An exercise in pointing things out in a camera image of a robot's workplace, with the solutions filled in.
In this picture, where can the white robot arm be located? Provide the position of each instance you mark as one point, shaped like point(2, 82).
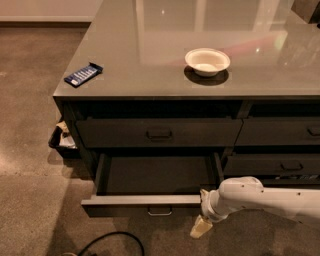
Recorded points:
point(236, 194)

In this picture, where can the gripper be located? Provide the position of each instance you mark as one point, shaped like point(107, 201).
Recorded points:
point(209, 207)

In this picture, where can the white paper bowl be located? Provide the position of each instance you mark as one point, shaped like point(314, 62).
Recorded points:
point(207, 62)

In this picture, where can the dark grey drawer cabinet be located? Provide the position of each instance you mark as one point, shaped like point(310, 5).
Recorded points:
point(141, 46)

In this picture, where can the drawer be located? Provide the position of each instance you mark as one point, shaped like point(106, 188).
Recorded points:
point(292, 183)
point(272, 164)
point(279, 131)
point(180, 132)
point(158, 186)

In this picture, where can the black bin with trash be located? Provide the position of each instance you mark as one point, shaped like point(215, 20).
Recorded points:
point(62, 141)

